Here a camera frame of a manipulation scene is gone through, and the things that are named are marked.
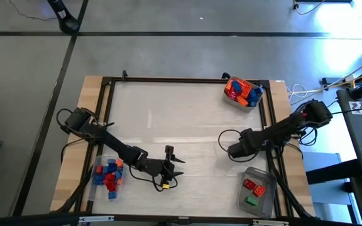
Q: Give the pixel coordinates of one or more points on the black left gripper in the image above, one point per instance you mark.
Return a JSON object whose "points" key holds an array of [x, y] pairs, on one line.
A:
{"points": [[167, 166]]}

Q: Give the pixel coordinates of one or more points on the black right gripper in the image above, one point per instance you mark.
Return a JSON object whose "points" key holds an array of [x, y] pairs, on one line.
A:
{"points": [[239, 149]]}

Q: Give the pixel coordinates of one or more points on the large orange building block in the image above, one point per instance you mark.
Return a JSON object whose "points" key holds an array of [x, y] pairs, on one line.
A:
{"points": [[228, 84], [246, 91], [242, 101], [247, 83], [259, 190]]}

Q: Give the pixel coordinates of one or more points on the small green building block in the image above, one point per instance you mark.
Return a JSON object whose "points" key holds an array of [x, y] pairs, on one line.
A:
{"points": [[251, 201]]}

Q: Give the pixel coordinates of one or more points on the large red building block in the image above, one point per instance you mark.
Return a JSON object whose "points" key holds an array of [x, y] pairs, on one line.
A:
{"points": [[232, 94]]}

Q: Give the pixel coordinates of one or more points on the large blue building block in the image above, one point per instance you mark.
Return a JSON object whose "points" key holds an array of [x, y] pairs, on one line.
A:
{"points": [[236, 85], [253, 93], [259, 91], [254, 101]]}

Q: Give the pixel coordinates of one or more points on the small orange building block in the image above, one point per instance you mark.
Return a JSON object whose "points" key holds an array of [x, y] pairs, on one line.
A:
{"points": [[119, 181], [119, 163]]}

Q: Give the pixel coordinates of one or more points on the small blue building block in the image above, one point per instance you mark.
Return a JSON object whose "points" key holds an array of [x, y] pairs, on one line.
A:
{"points": [[119, 173], [98, 177], [106, 170], [112, 195], [112, 168], [98, 182], [111, 161]]}

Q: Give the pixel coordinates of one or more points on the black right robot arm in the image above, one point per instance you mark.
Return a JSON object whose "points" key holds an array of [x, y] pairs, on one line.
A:
{"points": [[281, 128]]}

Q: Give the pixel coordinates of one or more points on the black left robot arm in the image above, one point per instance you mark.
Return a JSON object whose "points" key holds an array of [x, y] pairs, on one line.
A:
{"points": [[115, 142]]}

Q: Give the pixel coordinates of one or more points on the white plastic bin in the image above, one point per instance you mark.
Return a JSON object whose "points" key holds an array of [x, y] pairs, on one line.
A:
{"points": [[232, 102]]}

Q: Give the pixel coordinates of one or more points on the clear plastic container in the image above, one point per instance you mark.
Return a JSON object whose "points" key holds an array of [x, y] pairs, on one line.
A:
{"points": [[262, 210], [97, 194]]}

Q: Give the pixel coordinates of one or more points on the black desk crossbar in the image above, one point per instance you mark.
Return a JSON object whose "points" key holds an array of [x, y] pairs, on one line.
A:
{"points": [[332, 172]]}

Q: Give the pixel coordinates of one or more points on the white power strip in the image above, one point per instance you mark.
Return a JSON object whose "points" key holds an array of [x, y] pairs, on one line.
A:
{"points": [[350, 80]]}

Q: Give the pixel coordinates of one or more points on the black stand foot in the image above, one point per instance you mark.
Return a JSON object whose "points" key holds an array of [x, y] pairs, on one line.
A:
{"points": [[66, 20]]}

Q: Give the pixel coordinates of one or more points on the black frame clamp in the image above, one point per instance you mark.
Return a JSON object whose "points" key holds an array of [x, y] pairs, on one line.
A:
{"points": [[124, 74], [225, 75]]}

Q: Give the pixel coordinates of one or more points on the silver bracket plate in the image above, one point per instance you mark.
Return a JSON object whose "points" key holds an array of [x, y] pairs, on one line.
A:
{"points": [[270, 223], [96, 219]]}

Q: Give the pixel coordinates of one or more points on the black aluminium table frame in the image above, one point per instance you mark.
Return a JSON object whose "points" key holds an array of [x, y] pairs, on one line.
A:
{"points": [[168, 79]]}

